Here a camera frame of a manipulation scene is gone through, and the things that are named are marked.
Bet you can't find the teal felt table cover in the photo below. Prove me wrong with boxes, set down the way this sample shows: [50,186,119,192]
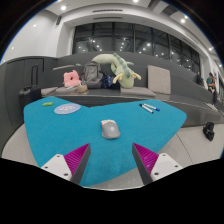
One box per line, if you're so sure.
[23,96,188,188]

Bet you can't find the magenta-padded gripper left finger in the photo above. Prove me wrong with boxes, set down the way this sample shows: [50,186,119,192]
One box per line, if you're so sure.
[40,143,92,185]

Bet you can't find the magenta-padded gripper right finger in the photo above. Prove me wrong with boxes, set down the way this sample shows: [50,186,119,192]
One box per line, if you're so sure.
[132,143,184,185]

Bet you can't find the white marker with black cap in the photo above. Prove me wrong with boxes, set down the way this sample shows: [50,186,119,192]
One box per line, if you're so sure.
[139,103,155,115]

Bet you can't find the grey computer mouse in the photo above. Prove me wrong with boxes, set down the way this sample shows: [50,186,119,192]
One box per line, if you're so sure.
[100,119,121,140]

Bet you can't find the grey backpack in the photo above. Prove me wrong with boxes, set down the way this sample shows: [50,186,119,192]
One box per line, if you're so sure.
[80,61,104,89]

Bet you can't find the black bag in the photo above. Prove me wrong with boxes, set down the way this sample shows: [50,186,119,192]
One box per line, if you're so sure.
[202,121,216,142]

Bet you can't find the green plush dragon toy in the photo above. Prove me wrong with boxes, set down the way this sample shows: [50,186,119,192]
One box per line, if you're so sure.
[91,52,142,89]

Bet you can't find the round light blue mouse pad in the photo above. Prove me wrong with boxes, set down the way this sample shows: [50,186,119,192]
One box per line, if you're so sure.
[53,102,82,115]

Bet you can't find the dark blue dotted bag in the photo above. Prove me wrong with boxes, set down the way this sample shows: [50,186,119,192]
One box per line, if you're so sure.
[100,73,121,90]

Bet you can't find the flat grey seat cushion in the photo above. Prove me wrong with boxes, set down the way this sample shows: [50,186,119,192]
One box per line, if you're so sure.
[54,85,79,94]
[119,86,157,98]
[40,86,59,97]

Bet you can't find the person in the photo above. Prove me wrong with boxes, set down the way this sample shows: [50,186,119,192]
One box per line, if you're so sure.
[195,71,205,86]
[205,72,218,94]

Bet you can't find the upright grey seat cushion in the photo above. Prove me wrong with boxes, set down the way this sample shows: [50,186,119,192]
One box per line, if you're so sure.
[146,64,172,95]

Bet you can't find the ceiling lights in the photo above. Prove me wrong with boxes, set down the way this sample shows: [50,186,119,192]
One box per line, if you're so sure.
[31,0,214,52]

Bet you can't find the pink plush cushion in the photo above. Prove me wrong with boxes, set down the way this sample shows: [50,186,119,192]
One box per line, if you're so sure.
[63,69,82,88]

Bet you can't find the white marker with blue cap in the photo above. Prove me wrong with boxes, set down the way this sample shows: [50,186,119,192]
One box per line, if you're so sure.
[143,102,161,112]

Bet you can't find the small tan pouch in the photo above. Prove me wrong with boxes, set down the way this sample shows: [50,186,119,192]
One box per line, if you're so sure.
[76,84,89,94]

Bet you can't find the black suitcase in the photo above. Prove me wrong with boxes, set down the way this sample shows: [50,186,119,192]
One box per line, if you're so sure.
[18,64,43,113]

